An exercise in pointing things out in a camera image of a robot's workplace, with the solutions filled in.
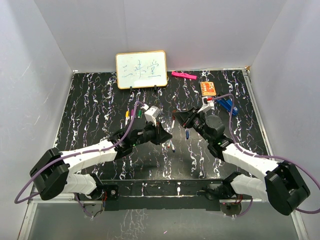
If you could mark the aluminium frame rail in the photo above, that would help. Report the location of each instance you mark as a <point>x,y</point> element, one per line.
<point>253,188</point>

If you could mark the black base bar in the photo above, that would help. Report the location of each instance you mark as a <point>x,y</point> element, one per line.
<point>174,194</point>

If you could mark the yellow pen cap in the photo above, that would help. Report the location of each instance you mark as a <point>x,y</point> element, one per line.
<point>127,114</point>

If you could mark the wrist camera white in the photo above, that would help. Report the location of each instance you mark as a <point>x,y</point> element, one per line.
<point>151,115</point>
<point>207,104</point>

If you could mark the green pen cap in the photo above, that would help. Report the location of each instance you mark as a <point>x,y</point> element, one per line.
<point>139,113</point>

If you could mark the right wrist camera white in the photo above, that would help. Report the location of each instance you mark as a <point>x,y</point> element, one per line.
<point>207,104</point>

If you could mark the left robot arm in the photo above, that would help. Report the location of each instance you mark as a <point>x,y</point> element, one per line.
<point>59,171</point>

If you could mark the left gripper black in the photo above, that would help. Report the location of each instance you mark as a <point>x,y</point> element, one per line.
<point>161,135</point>

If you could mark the whiteboard with yellow frame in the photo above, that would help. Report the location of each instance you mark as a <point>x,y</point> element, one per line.
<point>141,69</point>

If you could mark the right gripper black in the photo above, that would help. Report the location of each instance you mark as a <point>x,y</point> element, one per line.
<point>186,117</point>

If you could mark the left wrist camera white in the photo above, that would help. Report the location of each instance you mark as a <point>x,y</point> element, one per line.
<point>151,115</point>

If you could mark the small spiral notebook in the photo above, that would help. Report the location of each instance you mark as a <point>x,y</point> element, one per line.
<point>207,88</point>

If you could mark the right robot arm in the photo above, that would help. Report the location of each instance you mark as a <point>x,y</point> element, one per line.
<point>278,183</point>

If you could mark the white pen blue end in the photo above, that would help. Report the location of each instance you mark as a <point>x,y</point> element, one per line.
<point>172,147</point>

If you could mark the white pen red end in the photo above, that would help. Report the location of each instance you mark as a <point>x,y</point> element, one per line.
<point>172,126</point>

